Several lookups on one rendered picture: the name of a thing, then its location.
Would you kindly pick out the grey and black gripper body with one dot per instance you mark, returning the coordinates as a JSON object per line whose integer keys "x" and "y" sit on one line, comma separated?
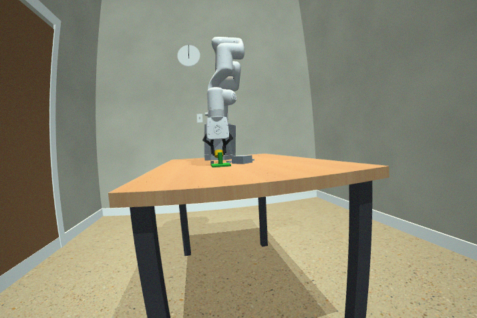
{"x": 217, "y": 128}

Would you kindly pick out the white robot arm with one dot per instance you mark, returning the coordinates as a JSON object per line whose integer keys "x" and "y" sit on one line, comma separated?
{"x": 226, "y": 49}

